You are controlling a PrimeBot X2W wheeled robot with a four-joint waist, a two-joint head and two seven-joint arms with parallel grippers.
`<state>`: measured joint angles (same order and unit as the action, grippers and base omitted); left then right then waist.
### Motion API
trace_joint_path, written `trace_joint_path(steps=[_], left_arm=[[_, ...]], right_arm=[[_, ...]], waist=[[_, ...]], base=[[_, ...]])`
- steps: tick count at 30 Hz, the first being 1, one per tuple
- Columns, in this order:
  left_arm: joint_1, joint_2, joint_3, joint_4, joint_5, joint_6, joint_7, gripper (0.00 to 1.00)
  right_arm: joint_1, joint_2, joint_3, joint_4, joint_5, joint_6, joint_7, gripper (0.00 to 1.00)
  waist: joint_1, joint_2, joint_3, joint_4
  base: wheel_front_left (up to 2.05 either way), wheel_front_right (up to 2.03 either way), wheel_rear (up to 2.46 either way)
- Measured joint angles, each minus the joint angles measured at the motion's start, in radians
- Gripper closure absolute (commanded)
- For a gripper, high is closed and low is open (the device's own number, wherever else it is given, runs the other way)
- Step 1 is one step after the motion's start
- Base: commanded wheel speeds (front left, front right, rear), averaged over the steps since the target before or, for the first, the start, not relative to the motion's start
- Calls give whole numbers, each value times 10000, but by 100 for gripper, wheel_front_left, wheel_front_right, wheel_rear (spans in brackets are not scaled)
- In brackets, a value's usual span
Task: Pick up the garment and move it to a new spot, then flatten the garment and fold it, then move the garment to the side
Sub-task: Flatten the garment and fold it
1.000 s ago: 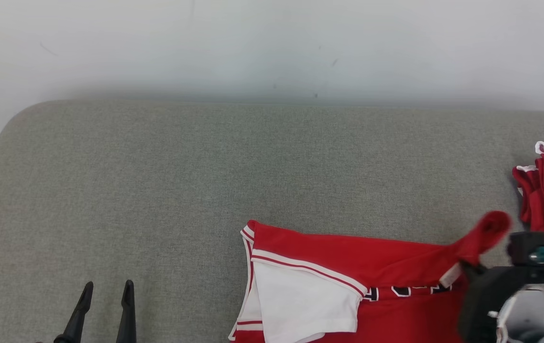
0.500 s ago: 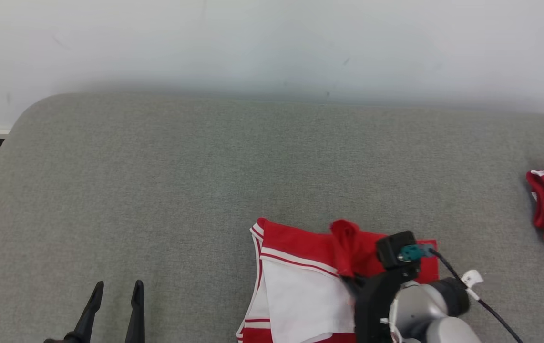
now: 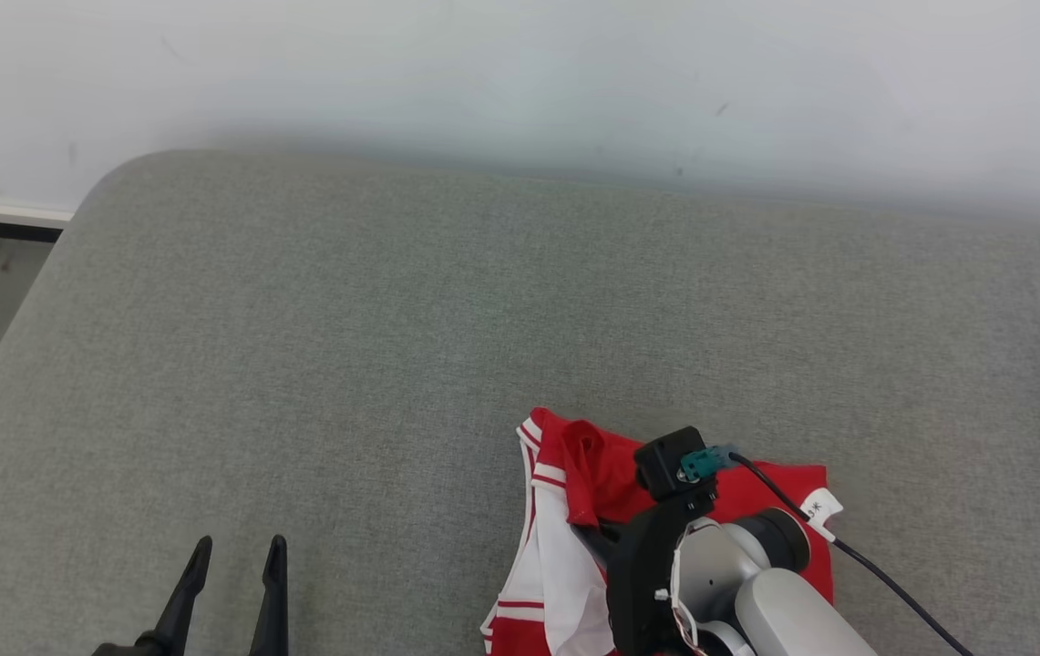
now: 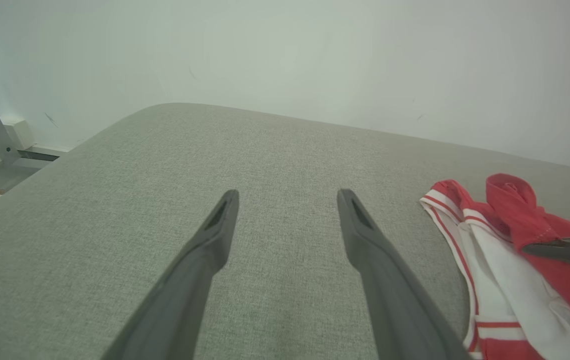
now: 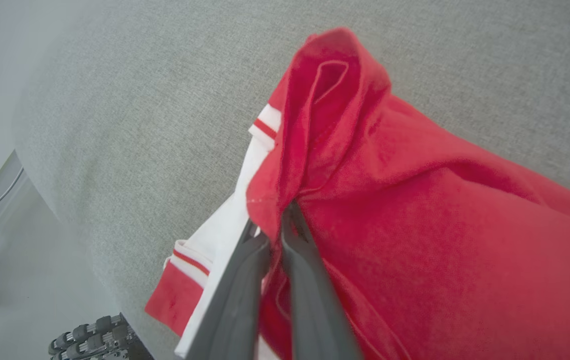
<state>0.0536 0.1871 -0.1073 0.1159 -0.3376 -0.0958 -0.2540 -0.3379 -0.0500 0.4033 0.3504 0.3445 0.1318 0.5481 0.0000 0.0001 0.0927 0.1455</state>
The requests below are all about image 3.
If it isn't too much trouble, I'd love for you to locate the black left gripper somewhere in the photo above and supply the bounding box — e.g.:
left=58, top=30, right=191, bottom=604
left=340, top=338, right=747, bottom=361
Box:
left=91, top=535, right=289, bottom=656

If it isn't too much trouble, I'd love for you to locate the grey fabric sofa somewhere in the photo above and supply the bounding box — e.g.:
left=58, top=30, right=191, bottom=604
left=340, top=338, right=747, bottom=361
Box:
left=0, top=149, right=1040, bottom=656

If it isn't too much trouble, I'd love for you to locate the white right cable label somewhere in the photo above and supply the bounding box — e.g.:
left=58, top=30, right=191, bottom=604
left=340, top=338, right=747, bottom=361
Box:
left=800, top=487, right=844, bottom=538

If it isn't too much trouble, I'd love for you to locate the red white numbered jersey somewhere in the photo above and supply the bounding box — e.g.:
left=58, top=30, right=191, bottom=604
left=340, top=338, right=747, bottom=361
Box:
left=480, top=407, right=835, bottom=656

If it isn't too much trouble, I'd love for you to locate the teal right camera connector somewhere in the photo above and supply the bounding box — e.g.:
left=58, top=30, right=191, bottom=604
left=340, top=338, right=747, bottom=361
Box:
left=679, top=445, right=739, bottom=482

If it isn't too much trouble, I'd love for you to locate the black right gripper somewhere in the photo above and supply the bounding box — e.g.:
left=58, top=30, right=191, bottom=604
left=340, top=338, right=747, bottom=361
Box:
left=572, top=483, right=721, bottom=656

